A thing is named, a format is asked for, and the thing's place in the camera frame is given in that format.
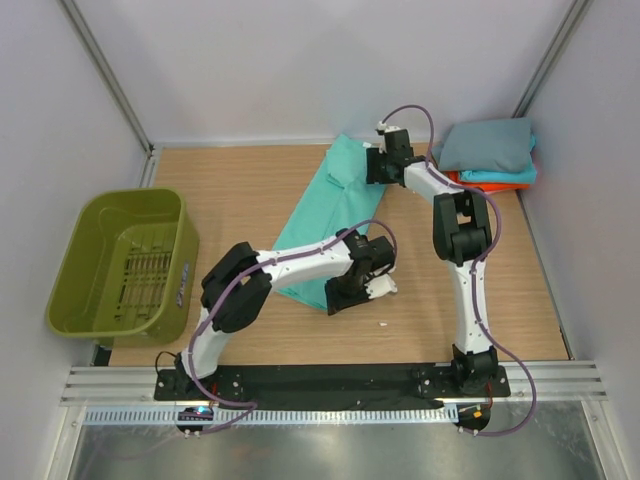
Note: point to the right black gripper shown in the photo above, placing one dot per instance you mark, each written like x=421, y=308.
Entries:
x=375, y=167

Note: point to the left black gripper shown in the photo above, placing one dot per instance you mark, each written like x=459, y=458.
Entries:
x=345, y=296

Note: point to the teal green t shirt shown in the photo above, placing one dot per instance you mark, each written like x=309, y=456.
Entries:
x=336, y=198

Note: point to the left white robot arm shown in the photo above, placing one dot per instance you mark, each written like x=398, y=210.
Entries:
x=233, y=294

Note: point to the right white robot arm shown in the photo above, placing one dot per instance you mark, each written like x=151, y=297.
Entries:
x=462, y=238

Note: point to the folded orange t shirt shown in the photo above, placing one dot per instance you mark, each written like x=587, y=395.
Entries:
x=490, y=187

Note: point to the folded grey t shirt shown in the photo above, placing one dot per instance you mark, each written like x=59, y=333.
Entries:
x=463, y=140

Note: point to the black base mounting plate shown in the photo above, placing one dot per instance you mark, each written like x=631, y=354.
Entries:
x=366, y=387

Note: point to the folded pink t shirt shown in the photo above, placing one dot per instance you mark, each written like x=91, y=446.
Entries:
x=534, y=167

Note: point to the olive green plastic basket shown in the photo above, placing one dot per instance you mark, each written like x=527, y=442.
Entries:
x=128, y=272

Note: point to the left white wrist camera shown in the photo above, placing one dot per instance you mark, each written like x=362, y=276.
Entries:
x=381, y=286

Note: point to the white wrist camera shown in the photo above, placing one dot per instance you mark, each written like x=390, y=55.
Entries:
x=381, y=286
x=382, y=129

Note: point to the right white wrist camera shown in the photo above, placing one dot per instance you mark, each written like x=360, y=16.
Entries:
x=382, y=129

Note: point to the perforated metal cable tray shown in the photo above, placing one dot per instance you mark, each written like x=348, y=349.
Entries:
x=173, y=415

